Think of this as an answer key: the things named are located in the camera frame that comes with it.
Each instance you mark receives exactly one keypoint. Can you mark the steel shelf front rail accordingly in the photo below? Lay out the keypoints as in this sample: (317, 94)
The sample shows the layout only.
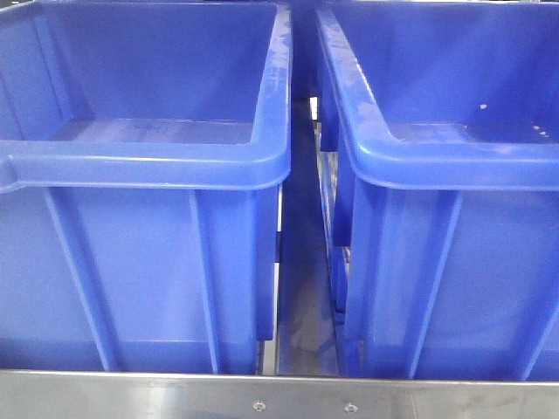
(48, 394)

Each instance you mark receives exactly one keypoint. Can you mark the blue plastic bin right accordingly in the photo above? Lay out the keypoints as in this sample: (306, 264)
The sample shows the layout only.
(444, 119)

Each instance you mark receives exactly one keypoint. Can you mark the blue plastic bin left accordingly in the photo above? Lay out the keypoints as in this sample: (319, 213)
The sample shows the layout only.
(143, 146)

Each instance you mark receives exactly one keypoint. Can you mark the blue plastic bin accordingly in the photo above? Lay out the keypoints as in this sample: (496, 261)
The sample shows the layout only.
(143, 146)
(444, 119)

